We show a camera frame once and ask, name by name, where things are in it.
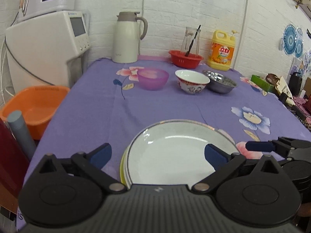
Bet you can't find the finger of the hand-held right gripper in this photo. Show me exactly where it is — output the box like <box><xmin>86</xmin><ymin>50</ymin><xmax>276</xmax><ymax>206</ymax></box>
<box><xmin>245</xmin><ymin>136</ymin><xmax>311</xmax><ymax>161</ymax></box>

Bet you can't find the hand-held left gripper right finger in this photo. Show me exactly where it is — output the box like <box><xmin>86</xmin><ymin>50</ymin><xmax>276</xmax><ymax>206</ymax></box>
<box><xmin>192</xmin><ymin>144</ymin><xmax>282</xmax><ymax>195</ymax></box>

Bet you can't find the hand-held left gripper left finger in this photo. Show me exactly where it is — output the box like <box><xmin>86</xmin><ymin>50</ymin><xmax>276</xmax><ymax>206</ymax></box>
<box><xmin>36</xmin><ymin>143</ymin><xmax>128</xmax><ymax>195</ymax></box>

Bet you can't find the plain white plate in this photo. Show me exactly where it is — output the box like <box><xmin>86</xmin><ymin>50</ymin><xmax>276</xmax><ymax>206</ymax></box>
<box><xmin>121</xmin><ymin>126</ymin><xmax>237</xmax><ymax>183</ymax></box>

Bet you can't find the yellow-green plate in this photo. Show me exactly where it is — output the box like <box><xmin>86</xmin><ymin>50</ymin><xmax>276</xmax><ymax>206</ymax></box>
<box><xmin>120</xmin><ymin>150</ymin><xmax>129</xmax><ymax>188</ymax></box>

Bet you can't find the stainless steel bowl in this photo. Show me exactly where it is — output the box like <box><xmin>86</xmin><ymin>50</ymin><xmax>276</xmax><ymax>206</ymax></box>
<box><xmin>203</xmin><ymin>70</ymin><xmax>238</xmax><ymax>94</ymax></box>

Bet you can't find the purple plastic bowl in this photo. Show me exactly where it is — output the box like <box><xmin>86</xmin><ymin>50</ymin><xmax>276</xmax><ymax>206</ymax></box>
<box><xmin>137</xmin><ymin>68</ymin><xmax>170</xmax><ymax>91</ymax></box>

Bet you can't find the purple floral tablecloth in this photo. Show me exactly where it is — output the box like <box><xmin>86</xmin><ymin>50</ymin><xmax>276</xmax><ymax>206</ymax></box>
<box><xmin>17</xmin><ymin>55</ymin><xmax>311</xmax><ymax>231</ymax></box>

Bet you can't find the pink patterned cloth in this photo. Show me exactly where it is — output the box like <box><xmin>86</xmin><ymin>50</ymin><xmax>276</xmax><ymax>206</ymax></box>
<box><xmin>292</xmin><ymin>95</ymin><xmax>311</xmax><ymax>129</ymax></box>

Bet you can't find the beige paper bag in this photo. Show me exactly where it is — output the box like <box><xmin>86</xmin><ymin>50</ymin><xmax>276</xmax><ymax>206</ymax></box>
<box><xmin>265</xmin><ymin>73</ymin><xmax>293</xmax><ymax>105</ymax></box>

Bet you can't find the green box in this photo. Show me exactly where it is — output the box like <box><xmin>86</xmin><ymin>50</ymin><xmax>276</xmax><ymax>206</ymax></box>
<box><xmin>251</xmin><ymin>75</ymin><xmax>277</xmax><ymax>93</ymax></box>

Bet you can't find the black speaker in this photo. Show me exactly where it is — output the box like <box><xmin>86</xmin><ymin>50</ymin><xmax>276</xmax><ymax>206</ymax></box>
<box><xmin>288</xmin><ymin>72</ymin><xmax>302</xmax><ymax>95</ymax></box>

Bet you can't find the orange plastic basin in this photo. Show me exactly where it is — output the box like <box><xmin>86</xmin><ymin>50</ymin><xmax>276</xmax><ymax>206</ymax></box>
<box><xmin>0</xmin><ymin>85</ymin><xmax>71</xmax><ymax>140</ymax></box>

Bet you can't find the grey cylindrical bottle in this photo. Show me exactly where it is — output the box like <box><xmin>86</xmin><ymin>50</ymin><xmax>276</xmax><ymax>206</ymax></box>
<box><xmin>7</xmin><ymin>110</ymin><xmax>37</xmax><ymax>161</ymax></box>

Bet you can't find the dark red thermos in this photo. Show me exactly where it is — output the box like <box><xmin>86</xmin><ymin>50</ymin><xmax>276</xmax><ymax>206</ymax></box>
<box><xmin>0</xmin><ymin>118</ymin><xmax>31</xmax><ymax>199</ymax></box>

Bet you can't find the red plastic basket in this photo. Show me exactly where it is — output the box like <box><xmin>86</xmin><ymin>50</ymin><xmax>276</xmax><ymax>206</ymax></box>
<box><xmin>169</xmin><ymin>50</ymin><xmax>204</xmax><ymax>69</ymax></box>

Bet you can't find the yellow detergent bottle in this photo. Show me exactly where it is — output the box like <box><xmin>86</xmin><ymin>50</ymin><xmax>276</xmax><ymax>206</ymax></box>
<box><xmin>207</xmin><ymin>30</ymin><xmax>237</xmax><ymax>71</ymax></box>

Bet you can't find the large blue paper fan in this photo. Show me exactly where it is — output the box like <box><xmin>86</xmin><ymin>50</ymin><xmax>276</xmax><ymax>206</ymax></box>
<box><xmin>282</xmin><ymin>24</ymin><xmax>297</xmax><ymax>54</ymax></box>

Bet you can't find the white thermos jug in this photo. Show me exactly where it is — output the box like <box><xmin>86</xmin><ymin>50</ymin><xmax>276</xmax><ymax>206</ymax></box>
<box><xmin>112</xmin><ymin>12</ymin><xmax>148</xmax><ymax>63</ymax></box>

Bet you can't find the white water dispenser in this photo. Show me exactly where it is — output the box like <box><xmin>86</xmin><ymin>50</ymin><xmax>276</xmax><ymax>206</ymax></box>
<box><xmin>5</xmin><ymin>11</ymin><xmax>91</xmax><ymax>90</ymax></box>

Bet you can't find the grey dispenser cable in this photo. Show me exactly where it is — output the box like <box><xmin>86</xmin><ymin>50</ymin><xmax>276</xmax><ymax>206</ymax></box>
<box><xmin>5</xmin><ymin>36</ymin><xmax>62</xmax><ymax>86</ymax></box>

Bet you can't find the white wall conduit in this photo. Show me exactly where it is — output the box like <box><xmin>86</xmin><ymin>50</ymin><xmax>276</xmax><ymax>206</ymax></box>
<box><xmin>233</xmin><ymin>0</ymin><xmax>251</xmax><ymax>70</ymax></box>

